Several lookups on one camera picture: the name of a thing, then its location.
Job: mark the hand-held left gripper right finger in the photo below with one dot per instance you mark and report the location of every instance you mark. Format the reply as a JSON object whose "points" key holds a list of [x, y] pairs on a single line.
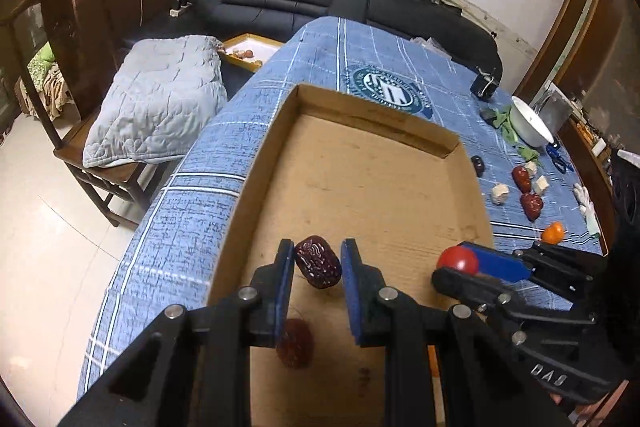
{"points": [[350, 292]]}

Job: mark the small dark grey object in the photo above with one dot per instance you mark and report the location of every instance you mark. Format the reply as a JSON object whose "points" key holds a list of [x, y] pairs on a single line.
{"points": [[487, 114]]}

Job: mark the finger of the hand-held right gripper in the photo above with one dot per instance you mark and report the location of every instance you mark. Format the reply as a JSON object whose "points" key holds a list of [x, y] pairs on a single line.
{"points": [[500, 264], [465, 287]]}

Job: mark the wooden tray with food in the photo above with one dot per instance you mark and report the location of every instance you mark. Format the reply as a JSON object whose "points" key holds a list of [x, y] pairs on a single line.
{"points": [[245, 52]]}

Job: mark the white glove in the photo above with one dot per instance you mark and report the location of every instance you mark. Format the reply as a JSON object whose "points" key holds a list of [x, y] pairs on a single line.
{"points": [[585, 202]]}

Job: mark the white power strip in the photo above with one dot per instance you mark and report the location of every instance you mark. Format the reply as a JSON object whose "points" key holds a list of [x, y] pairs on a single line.
{"points": [[180, 9]]}

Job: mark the small black glossy object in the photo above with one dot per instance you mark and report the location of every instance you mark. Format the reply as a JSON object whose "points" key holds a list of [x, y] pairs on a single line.
{"points": [[478, 165]]}

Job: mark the brown cardboard box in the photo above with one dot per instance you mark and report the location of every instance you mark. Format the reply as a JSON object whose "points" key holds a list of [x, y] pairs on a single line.
{"points": [[350, 182]]}

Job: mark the grey quilted blanket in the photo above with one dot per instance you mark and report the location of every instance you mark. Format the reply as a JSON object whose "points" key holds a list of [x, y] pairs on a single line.
{"points": [[155, 102]]}

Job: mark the blue scissors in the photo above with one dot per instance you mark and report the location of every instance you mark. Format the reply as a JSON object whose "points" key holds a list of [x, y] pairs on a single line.
{"points": [[557, 157]]}

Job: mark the patterned blanket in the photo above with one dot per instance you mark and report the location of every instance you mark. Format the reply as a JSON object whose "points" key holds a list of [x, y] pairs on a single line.
{"points": [[45, 82]]}

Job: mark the metal pitcher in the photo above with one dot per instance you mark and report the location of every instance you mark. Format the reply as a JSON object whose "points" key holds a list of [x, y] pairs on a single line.
{"points": [[552, 107]]}

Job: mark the wooden door frame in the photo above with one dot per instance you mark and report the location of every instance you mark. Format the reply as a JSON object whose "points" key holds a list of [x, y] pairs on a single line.
{"points": [[575, 7]]}

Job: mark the small red round tomato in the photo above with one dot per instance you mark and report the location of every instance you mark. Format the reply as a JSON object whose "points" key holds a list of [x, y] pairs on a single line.
{"points": [[457, 259]]}

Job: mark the small orange tangerine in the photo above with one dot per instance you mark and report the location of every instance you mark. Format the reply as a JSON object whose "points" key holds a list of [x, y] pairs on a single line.
{"points": [[552, 233]]}

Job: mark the black clip box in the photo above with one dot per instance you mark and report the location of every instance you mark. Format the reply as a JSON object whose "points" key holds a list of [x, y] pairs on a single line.
{"points": [[484, 86]]}

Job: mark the clear plastic bag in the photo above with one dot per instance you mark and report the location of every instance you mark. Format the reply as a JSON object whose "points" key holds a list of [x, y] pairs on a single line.
{"points": [[425, 43]]}

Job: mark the white bowl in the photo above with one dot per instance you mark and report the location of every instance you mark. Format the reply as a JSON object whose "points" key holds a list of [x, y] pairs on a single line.
{"points": [[530, 122]]}

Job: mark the red dried jujube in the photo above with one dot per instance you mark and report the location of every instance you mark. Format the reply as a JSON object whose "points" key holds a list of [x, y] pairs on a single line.
{"points": [[521, 178], [317, 262], [531, 206], [297, 344]]}

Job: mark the white cylindrical food chunk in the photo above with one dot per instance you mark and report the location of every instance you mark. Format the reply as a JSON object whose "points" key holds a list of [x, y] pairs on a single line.
{"points": [[540, 184], [530, 167], [500, 193]]}

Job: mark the green cloth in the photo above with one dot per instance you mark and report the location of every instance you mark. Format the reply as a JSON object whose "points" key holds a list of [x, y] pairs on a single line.
{"points": [[510, 127]]}

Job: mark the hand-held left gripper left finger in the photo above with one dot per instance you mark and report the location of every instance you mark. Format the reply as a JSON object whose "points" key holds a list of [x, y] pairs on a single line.
{"points": [[285, 287]]}

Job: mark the blue plaid tablecloth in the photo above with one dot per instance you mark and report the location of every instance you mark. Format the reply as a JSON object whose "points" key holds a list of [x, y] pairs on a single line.
{"points": [[225, 182]]}

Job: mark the dark wooden chair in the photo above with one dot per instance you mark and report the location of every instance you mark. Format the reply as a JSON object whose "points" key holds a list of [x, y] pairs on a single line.
{"points": [[75, 142]]}

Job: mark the black leather sofa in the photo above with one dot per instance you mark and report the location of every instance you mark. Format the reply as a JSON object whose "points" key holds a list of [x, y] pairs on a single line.
{"points": [[350, 2]]}

